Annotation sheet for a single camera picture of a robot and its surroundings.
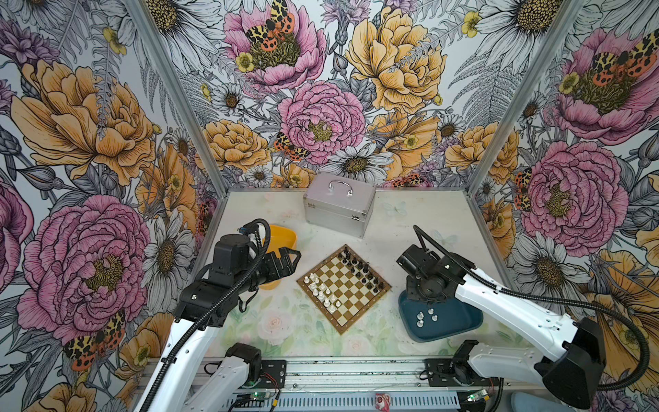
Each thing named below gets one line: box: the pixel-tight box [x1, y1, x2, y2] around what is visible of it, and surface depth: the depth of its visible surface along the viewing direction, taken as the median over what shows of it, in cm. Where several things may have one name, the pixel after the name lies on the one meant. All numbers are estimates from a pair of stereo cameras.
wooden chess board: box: [296, 243, 393, 336], surface depth 91 cm
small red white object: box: [374, 393, 392, 412], surface depth 67 cm
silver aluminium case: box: [303, 172, 377, 239], surface depth 101 cm
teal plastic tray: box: [398, 289, 484, 343], surface depth 84 cm
